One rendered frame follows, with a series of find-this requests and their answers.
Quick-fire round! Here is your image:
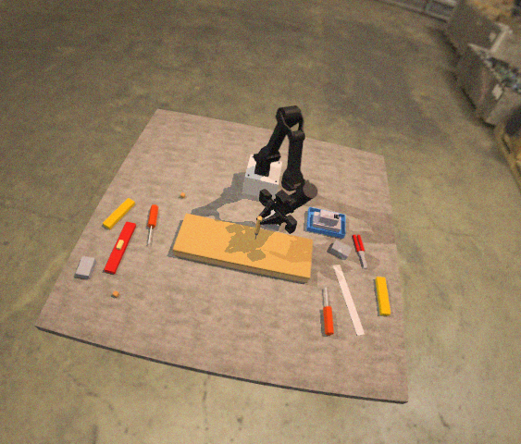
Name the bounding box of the red flat bar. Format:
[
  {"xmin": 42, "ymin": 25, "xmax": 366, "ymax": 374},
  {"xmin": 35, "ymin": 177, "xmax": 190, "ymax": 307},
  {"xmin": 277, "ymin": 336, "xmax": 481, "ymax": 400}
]
[{"xmin": 105, "ymin": 222, "xmax": 136, "ymax": 274}]

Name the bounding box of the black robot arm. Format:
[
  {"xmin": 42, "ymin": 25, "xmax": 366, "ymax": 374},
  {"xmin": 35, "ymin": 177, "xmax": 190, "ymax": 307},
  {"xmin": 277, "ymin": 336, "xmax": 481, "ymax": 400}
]
[{"xmin": 254, "ymin": 105, "xmax": 317, "ymax": 212}]

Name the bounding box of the orange-yellow rectangular bar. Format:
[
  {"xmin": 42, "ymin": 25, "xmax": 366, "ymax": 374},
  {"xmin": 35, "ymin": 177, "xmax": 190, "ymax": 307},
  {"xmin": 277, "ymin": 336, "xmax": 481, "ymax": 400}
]
[
  {"xmin": 103, "ymin": 198, "xmax": 135, "ymax": 229},
  {"xmin": 375, "ymin": 277, "xmax": 391, "ymax": 316}
]

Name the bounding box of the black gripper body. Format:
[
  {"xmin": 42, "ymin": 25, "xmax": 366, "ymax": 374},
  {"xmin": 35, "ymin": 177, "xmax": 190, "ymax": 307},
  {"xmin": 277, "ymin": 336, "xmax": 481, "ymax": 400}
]
[{"xmin": 259, "ymin": 189, "xmax": 298, "ymax": 234}]

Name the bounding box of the blue rectangular tray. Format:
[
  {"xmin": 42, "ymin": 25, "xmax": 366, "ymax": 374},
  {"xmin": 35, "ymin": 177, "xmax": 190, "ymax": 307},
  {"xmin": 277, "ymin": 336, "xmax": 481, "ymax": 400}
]
[{"xmin": 306, "ymin": 207, "xmax": 346, "ymax": 239}]

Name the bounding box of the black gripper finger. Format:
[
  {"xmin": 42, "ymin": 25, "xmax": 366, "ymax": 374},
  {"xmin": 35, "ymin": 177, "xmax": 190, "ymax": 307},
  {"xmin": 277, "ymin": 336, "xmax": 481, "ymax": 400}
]
[
  {"xmin": 259, "ymin": 200, "xmax": 272, "ymax": 218},
  {"xmin": 260, "ymin": 211, "xmax": 282, "ymax": 226}
]

